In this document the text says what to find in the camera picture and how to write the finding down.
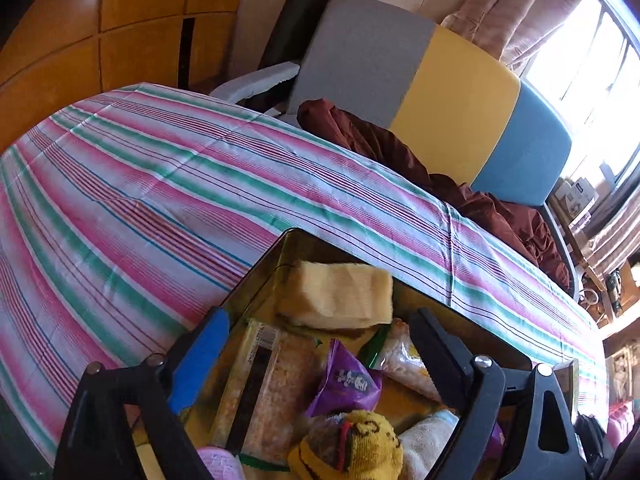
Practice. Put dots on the yellow knit sock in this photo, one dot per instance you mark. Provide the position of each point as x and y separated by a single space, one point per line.
350 447

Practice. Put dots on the black rolled mat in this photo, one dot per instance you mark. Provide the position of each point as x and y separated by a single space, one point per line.
300 15

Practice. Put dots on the beige sock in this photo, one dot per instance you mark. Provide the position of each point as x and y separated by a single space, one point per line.
425 442

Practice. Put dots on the beige patterned curtain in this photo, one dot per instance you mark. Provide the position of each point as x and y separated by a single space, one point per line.
515 10

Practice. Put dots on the maroon blanket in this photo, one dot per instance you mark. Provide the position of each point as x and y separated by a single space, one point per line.
400 155

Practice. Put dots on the rice cracker packet dark label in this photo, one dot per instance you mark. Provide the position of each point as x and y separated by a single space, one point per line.
280 385

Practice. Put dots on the wooden side table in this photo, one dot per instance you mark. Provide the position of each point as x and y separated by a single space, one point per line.
575 240

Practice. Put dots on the pink plastic case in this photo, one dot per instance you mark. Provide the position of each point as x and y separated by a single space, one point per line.
220 466

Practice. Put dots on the wooden wardrobe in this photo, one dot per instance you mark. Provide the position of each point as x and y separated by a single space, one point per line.
100 25

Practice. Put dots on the gold tin box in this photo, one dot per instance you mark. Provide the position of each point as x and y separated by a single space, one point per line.
295 247

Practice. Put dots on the long yellow sponge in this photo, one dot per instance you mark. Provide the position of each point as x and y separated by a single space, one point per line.
335 292

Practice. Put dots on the purple snack packet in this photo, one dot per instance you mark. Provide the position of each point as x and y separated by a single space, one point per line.
345 385

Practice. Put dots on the window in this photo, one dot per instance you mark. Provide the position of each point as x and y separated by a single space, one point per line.
590 75

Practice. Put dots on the white appliance box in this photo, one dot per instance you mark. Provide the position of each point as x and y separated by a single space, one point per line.
577 197

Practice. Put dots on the grey yellow blue chair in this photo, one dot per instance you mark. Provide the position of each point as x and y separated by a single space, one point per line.
450 100

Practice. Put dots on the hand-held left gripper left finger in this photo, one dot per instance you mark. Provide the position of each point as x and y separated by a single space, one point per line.
197 360

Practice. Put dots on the white snack packet green edge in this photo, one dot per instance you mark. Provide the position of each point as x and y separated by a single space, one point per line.
405 360

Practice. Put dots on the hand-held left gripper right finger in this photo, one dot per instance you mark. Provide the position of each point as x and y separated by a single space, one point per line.
440 355

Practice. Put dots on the striped tablecloth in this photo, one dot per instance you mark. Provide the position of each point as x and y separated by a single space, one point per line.
150 185

